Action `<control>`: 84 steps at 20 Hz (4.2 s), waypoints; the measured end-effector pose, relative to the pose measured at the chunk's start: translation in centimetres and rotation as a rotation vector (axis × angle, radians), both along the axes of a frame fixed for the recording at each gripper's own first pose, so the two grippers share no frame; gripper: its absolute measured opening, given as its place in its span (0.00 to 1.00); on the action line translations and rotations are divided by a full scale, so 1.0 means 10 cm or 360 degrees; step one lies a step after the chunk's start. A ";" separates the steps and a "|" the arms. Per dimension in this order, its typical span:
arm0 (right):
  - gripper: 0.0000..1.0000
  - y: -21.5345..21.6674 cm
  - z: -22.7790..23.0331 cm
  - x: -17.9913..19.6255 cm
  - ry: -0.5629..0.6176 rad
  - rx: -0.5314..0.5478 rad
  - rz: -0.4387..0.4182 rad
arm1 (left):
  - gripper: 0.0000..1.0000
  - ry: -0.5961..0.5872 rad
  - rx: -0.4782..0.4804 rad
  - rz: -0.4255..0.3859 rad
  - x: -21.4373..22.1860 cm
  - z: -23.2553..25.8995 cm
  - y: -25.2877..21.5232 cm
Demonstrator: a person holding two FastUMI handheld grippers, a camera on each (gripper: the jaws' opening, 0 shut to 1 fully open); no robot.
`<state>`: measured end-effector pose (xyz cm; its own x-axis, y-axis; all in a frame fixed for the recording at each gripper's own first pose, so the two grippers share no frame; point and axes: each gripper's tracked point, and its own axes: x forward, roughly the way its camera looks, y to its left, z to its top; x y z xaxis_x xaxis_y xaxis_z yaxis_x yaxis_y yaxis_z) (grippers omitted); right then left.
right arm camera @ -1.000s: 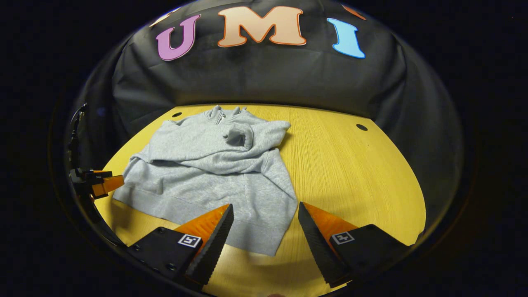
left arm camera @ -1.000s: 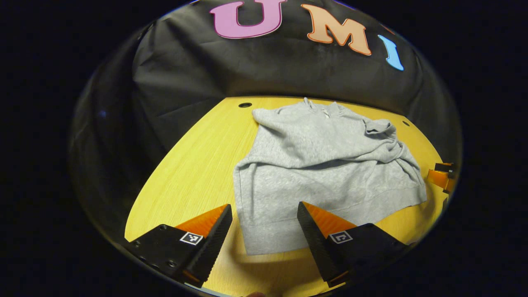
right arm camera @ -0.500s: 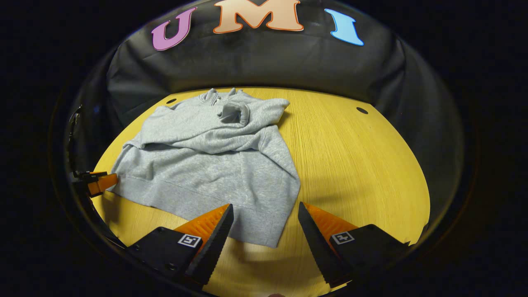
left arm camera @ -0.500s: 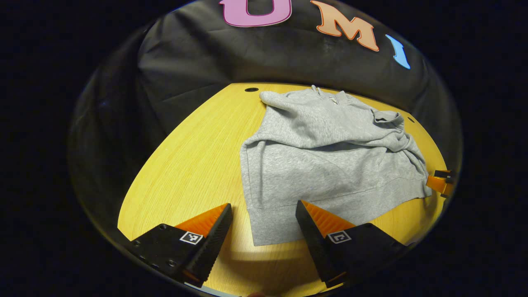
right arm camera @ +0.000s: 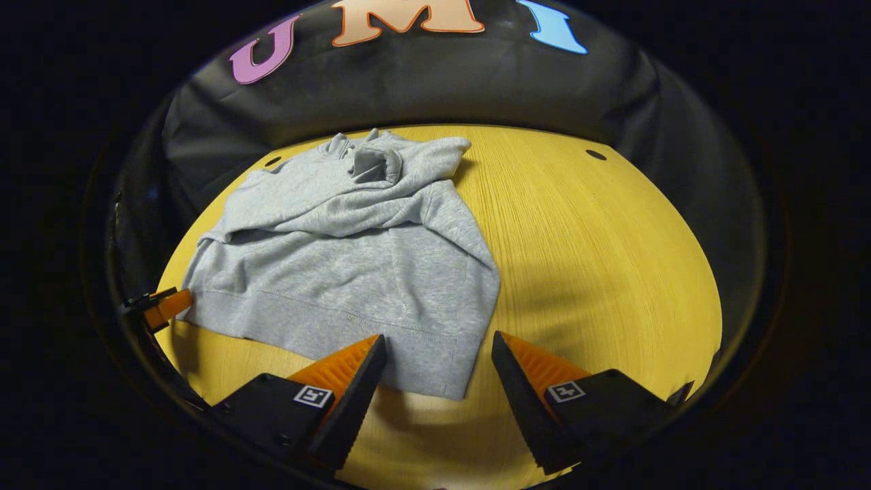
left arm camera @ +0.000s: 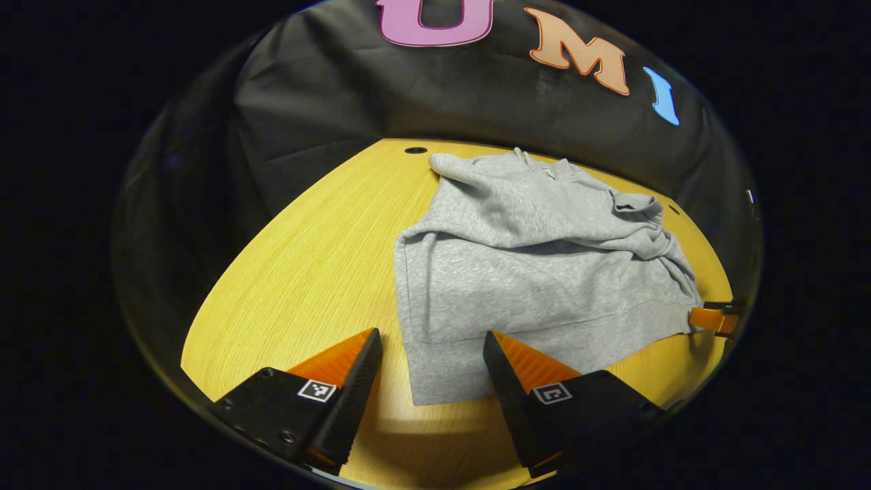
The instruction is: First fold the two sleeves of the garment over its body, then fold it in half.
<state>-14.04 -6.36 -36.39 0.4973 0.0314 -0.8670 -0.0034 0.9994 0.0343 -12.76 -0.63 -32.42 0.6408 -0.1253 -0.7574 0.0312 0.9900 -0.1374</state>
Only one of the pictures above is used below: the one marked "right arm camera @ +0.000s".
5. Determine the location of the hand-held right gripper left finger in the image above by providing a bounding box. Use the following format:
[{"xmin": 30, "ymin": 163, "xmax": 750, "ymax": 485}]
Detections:
[{"xmin": 208, "ymin": 333, "xmax": 387, "ymax": 477}]

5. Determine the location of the grey zip-neck sweatshirt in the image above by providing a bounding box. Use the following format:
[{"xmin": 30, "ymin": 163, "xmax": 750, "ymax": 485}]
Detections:
[{"xmin": 178, "ymin": 128, "xmax": 502, "ymax": 401}]

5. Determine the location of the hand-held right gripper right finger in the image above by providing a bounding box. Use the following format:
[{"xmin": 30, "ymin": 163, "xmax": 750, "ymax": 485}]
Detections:
[{"xmin": 491, "ymin": 331, "xmax": 695, "ymax": 476}]

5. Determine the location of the black backdrop cloth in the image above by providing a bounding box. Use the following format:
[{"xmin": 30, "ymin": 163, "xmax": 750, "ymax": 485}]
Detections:
[{"xmin": 109, "ymin": 0, "xmax": 770, "ymax": 382}]

